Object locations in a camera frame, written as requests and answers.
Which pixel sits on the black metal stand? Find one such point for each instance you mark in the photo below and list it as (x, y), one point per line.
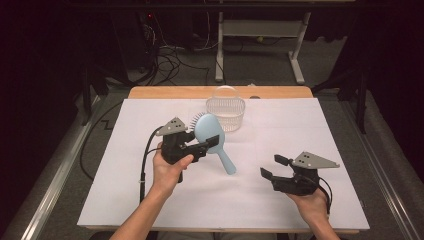
(361, 100)
(87, 96)

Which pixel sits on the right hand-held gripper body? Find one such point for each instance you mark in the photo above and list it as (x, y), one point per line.
(305, 181)

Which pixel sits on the small yellow-green object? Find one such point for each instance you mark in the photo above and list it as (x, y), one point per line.
(260, 39)

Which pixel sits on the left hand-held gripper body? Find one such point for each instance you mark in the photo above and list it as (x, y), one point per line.
(171, 146)

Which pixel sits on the person's right hand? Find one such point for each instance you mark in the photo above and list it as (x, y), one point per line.
(313, 206)

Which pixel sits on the person's left hand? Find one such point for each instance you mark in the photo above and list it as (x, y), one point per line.
(166, 176)

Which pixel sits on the white metal desk frame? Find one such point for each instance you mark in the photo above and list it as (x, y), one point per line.
(260, 28)

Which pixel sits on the white paper sheet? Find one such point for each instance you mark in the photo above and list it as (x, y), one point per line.
(216, 200)

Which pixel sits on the light blue hairbrush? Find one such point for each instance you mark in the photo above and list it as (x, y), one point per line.
(206, 128)

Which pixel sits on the white plastic basket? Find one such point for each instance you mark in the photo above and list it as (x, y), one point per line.
(233, 116)

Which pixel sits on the aluminium floor rail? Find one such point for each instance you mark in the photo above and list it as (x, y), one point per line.
(56, 180)
(383, 193)

